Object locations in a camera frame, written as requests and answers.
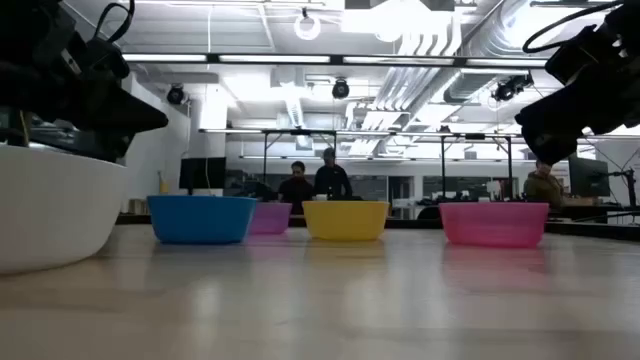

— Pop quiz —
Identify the pink translucent plastic bowl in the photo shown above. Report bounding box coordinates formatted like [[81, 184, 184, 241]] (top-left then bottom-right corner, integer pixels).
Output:
[[438, 201, 550, 249]]

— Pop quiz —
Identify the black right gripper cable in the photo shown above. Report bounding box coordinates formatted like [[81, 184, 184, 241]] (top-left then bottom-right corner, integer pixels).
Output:
[[522, 0, 626, 54]]

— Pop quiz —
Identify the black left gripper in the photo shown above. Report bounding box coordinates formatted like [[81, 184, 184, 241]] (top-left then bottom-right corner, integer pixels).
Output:
[[0, 29, 170, 162]]

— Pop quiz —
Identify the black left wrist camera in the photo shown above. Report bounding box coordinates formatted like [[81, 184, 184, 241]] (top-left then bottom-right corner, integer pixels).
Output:
[[84, 38, 132, 81]]

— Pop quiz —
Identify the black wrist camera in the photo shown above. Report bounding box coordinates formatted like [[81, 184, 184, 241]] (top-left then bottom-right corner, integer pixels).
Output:
[[544, 23, 609, 85], [84, 38, 132, 81]]

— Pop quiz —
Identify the white ring lamp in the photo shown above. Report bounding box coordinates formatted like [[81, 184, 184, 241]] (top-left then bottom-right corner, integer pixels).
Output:
[[293, 12, 322, 42]]

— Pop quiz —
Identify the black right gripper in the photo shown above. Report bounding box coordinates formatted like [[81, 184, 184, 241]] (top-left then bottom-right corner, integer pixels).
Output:
[[514, 49, 640, 167]]

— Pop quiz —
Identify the long overhead light bar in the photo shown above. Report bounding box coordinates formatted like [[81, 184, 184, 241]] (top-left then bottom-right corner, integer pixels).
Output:
[[122, 52, 549, 69]]

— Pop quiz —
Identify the large white bowl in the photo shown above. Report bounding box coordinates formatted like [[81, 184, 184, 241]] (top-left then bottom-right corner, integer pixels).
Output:
[[0, 143, 130, 275]]

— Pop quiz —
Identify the blue plastic bowl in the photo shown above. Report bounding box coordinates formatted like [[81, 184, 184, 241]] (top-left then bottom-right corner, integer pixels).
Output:
[[146, 195, 257, 245]]

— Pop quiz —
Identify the silver ventilation duct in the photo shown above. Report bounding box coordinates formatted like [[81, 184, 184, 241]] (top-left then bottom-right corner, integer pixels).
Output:
[[442, 0, 566, 105]]

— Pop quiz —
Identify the hanging black camera rig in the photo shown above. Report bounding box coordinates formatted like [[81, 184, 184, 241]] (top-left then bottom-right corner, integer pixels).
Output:
[[491, 73, 535, 103]]

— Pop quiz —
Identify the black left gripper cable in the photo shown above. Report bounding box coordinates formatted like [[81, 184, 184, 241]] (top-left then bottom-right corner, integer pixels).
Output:
[[93, 0, 136, 44]]

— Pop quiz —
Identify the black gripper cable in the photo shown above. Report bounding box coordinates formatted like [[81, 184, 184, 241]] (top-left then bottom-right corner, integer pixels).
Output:
[[93, 0, 136, 44], [522, 0, 626, 54]]

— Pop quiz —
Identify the yellow plastic bowl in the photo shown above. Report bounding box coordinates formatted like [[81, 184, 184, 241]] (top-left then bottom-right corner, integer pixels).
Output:
[[302, 200, 390, 242]]

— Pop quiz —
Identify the person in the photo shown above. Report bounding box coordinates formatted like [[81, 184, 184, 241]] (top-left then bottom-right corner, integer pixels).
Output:
[[277, 160, 315, 215], [523, 159, 565, 209], [313, 147, 354, 202]]

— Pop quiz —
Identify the black computer monitor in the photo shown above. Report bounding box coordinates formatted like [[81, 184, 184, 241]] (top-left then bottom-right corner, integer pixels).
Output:
[[178, 157, 227, 191], [568, 156, 611, 198]]

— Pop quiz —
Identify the purple plastic bowl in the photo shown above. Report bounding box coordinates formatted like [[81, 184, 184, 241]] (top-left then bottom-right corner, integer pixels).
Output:
[[248, 201, 293, 236]]

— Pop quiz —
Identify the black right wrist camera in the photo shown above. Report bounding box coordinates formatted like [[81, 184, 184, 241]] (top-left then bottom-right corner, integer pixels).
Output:
[[544, 23, 609, 85]]

